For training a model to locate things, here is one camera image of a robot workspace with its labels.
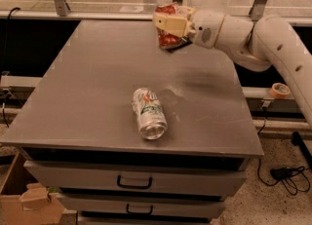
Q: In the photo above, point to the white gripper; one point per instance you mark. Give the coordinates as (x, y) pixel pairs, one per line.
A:
(206, 27)

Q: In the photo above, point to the red coke can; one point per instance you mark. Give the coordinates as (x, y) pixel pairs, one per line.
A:
(168, 41)

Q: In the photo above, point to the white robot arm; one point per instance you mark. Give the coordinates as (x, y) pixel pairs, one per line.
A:
(270, 41)

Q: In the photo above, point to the white green soda can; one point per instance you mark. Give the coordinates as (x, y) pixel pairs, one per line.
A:
(150, 117)

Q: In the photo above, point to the orange tape roll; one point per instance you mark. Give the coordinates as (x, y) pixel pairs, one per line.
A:
(280, 91)

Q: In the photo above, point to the grey drawer cabinet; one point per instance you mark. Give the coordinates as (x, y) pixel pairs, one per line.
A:
(78, 130)

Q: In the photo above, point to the black pole base right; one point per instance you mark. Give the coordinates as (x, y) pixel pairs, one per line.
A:
(298, 141)

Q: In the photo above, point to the cardboard box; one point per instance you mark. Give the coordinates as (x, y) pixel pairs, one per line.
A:
(25, 201)

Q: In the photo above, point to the top drawer black handle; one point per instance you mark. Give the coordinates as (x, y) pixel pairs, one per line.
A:
(134, 183)

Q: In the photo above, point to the drawer black handle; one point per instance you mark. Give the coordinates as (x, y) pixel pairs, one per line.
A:
(134, 183)
(141, 210)

